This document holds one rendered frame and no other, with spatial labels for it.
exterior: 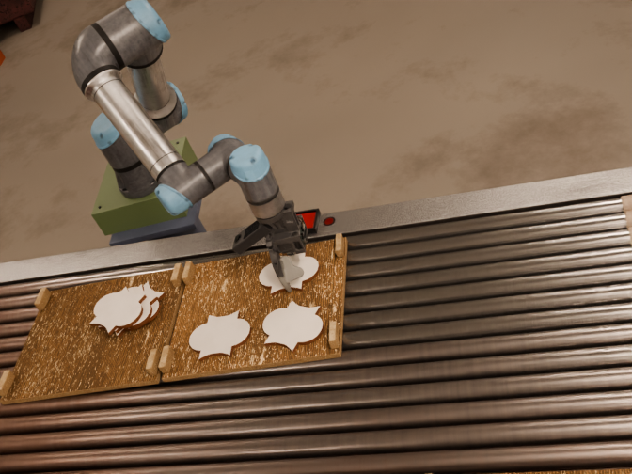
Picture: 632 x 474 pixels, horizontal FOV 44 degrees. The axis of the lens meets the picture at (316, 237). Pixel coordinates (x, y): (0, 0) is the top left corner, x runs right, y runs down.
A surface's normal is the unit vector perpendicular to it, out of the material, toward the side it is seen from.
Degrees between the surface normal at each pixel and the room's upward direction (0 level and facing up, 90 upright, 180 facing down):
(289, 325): 0
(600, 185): 0
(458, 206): 0
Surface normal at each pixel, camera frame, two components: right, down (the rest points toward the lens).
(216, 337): -0.30, -0.70
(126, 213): -0.01, 0.68
